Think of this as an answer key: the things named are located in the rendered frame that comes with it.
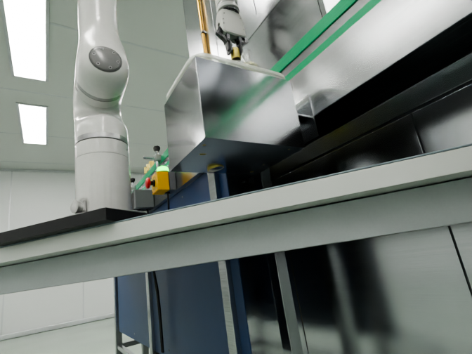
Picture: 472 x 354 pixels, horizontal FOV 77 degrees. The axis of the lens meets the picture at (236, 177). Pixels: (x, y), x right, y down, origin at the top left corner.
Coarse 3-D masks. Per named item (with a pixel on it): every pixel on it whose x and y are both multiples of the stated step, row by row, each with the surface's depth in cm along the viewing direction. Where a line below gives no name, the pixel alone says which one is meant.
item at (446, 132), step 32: (192, 0) 178; (256, 0) 121; (192, 32) 176; (416, 96) 67; (448, 96) 62; (352, 128) 81; (384, 128) 73; (416, 128) 67; (448, 128) 62; (288, 160) 103; (320, 160) 91; (352, 160) 81; (384, 160) 73
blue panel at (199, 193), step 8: (200, 176) 96; (224, 176) 83; (192, 184) 101; (200, 184) 96; (208, 184) 91; (224, 184) 83; (184, 192) 107; (192, 192) 101; (200, 192) 95; (208, 192) 91; (224, 192) 82; (176, 200) 113; (184, 200) 107; (192, 200) 100; (200, 200) 95; (208, 200) 91; (160, 208) 129
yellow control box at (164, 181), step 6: (156, 174) 106; (162, 174) 106; (168, 174) 108; (174, 174) 109; (156, 180) 106; (162, 180) 106; (168, 180) 107; (174, 180) 108; (156, 186) 105; (162, 186) 105; (168, 186) 106; (174, 186) 107; (156, 192) 107; (162, 192) 108; (168, 192) 108
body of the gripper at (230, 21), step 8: (224, 8) 107; (232, 8) 108; (216, 16) 108; (224, 16) 106; (232, 16) 107; (240, 16) 110; (216, 24) 107; (224, 24) 104; (232, 24) 106; (240, 24) 108; (224, 32) 106; (232, 32) 106; (240, 32) 107; (232, 40) 110
